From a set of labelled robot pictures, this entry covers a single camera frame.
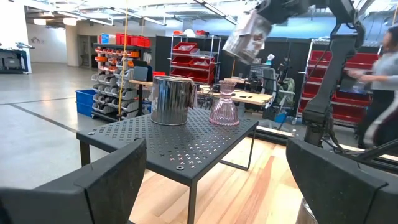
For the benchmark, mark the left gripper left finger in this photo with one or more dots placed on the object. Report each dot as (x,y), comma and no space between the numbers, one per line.
(77,202)

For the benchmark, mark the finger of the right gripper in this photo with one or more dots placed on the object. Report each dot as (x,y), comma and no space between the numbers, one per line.
(263,8)

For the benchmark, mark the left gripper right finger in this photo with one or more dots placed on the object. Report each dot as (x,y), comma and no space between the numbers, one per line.
(342,193)

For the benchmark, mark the silver floral metal tin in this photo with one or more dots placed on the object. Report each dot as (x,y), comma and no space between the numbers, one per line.
(247,37)
(171,99)

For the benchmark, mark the pink ribbed glass candle holder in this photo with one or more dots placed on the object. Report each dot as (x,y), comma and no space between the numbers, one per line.
(224,112)

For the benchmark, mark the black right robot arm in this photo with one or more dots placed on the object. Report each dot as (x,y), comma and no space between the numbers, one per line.
(326,87)

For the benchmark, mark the grey office chair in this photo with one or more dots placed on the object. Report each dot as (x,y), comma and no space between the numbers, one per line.
(270,87)

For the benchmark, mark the wooden workbench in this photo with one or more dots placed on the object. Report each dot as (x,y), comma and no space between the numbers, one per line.
(252,97)

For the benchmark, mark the tall rack with red bins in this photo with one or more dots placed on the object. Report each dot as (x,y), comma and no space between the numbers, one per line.
(357,102)

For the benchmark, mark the blue plastic bin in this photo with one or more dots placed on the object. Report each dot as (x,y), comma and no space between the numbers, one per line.
(84,102)

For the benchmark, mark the person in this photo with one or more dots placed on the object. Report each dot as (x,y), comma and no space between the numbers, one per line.
(385,71)

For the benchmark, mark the black perforated metal shelf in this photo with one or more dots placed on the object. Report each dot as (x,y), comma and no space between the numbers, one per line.
(174,140)

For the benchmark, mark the rack with red orange bins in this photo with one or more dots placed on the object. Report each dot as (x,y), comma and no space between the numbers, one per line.
(112,77)

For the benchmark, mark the grey cabinet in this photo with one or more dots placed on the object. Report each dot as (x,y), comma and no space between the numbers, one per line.
(12,60)

